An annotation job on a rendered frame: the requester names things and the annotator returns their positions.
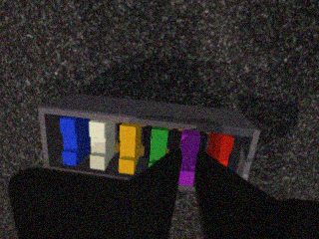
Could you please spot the red fuse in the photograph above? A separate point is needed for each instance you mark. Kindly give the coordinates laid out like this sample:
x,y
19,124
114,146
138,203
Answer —
x,y
220,146

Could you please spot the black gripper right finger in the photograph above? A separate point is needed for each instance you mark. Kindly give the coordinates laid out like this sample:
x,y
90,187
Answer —
x,y
229,207

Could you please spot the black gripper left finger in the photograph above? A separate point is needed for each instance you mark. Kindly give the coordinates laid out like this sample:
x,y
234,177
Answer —
x,y
86,206

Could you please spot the violet blade fuse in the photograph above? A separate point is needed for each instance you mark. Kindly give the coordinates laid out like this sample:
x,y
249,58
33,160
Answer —
x,y
190,141

